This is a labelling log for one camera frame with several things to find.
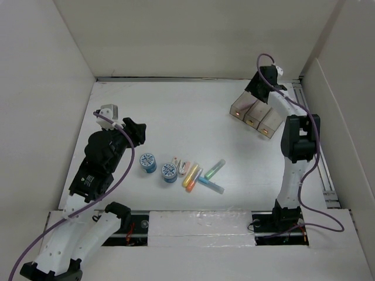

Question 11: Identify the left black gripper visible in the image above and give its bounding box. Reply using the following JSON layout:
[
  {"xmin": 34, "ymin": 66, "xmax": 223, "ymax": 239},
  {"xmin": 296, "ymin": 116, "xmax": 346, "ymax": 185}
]
[{"xmin": 103, "ymin": 117, "xmax": 145, "ymax": 172}]

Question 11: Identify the green highlighter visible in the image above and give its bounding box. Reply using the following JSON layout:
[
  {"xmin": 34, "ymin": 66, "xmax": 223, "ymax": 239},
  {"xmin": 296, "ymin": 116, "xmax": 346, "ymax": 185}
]
[{"xmin": 204, "ymin": 159, "xmax": 226, "ymax": 180}]

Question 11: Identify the pink highlighter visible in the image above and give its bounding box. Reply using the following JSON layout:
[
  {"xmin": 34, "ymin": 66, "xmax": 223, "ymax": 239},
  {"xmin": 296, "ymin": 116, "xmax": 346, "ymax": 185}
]
[{"xmin": 240, "ymin": 100, "xmax": 257, "ymax": 110}]

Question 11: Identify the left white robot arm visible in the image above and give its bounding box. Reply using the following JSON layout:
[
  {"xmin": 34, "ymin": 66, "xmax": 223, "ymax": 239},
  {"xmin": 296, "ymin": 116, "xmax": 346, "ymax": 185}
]
[{"xmin": 20, "ymin": 115, "xmax": 146, "ymax": 280}]

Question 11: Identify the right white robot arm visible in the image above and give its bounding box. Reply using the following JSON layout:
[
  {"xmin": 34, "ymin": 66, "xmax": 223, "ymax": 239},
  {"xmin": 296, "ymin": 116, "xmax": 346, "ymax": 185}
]
[{"xmin": 245, "ymin": 65, "xmax": 320, "ymax": 233}]

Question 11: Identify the middle clear organizer bin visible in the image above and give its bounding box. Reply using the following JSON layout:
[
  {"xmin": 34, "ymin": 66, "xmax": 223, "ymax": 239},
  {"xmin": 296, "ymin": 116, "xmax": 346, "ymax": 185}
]
[{"xmin": 244, "ymin": 101, "xmax": 271, "ymax": 129}]

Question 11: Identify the clear organizer bin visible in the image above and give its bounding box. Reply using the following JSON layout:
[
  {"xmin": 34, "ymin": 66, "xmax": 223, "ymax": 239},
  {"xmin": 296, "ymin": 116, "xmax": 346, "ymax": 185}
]
[
  {"xmin": 230, "ymin": 91, "xmax": 257, "ymax": 121},
  {"xmin": 257, "ymin": 109, "xmax": 283, "ymax": 139},
  {"xmin": 244, "ymin": 101, "xmax": 271, "ymax": 129}
]

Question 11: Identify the left clear organizer bin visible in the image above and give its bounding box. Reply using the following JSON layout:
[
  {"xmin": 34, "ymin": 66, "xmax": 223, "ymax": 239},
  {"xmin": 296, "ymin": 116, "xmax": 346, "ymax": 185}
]
[{"xmin": 230, "ymin": 91, "xmax": 257, "ymax": 121}]

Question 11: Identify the left blue slime jar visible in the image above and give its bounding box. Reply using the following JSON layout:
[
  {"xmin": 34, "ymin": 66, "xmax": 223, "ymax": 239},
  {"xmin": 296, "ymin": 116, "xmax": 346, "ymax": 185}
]
[{"xmin": 139, "ymin": 153, "xmax": 157, "ymax": 174}]

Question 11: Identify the blue slime jar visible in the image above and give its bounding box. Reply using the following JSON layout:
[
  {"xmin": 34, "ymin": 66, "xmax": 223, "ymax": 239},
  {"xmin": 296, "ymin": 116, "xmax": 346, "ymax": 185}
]
[
  {"xmin": 161, "ymin": 163, "xmax": 178, "ymax": 183},
  {"xmin": 139, "ymin": 153, "xmax": 157, "ymax": 174}
]

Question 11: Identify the right clear organizer bin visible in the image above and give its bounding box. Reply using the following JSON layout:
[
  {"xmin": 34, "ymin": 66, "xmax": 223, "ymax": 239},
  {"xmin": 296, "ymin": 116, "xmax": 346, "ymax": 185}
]
[{"xmin": 257, "ymin": 109, "xmax": 283, "ymax": 139}]

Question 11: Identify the white staple box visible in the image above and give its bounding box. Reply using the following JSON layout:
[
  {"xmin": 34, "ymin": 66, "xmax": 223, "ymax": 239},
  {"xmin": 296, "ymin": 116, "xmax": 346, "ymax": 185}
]
[{"xmin": 172, "ymin": 156, "xmax": 182, "ymax": 169}]

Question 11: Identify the right blue slime jar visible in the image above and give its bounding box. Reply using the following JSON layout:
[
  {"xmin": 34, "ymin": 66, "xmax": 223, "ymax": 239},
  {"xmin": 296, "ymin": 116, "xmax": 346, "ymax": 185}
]
[{"xmin": 161, "ymin": 163, "xmax": 178, "ymax": 183}]

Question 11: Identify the pink mini stapler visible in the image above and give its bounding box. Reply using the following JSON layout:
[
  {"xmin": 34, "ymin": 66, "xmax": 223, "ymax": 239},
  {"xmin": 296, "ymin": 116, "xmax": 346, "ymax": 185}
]
[{"xmin": 178, "ymin": 160, "xmax": 190, "ymax": 176}]

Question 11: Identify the yellow highlighter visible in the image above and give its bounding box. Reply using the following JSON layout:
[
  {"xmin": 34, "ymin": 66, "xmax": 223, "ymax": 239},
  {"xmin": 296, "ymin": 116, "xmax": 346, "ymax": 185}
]
[{"xmin": 182, "ymin": 164, "xmax": 199, "ymax": 188}]

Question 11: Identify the orange highlighter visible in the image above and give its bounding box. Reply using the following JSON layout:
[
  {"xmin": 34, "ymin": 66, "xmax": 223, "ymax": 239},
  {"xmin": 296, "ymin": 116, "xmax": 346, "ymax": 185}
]
[{"xmin": 186, "ymin": 168, "xmax": 203, "ymax": 193}]

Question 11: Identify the blue highlighter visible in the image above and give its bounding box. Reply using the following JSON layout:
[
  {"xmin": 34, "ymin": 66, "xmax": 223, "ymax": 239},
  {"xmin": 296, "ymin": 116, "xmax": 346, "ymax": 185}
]
[{"xmin": 199, "ymin": 177, "xmax": 224, "ymax": 194}]

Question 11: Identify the aluminium rail back edge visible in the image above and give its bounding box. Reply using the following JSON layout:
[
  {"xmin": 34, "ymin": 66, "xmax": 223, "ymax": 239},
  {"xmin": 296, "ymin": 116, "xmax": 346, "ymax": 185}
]
[{"xmin": 96, "ymin": 76, "xmax": 304, "ymax": 82}]

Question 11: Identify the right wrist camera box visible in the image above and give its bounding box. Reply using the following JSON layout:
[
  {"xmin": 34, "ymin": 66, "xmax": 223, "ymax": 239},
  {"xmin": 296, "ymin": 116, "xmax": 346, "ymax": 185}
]
[{"xmin": 274, "ymin": 64, "xmax": 284, "ymax": 76}]

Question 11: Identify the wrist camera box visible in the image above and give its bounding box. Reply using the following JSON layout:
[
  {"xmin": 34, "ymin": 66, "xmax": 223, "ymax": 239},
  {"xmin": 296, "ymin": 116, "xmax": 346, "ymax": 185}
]
[
  {"xmin": 274, "ymin": 64, "xmax": 284, "ymax": 76},
  {"xmin": 96, "ymin": 104, "xmax": 118, "ymax": 130}
]

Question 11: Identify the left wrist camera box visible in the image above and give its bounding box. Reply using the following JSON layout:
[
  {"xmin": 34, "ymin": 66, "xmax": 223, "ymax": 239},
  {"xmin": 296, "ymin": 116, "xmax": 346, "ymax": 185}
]
[{"xmin": 96, "ymin": 104, "xmax": 118, "ymax": 130}]

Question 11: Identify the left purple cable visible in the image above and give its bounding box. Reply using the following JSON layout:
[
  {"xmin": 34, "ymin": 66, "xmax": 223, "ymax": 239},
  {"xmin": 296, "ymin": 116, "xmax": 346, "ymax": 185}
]
[{"xmin": 8, "ymin": 110, "xmax": 135, "ymax": 279}]

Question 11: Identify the front black mounting rail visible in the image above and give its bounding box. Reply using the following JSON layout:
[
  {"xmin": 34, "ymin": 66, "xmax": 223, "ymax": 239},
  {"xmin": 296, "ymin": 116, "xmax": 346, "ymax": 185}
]
[{"xmin": 104, "ymin": 211, "xmax": 309, "ymax": 246}]

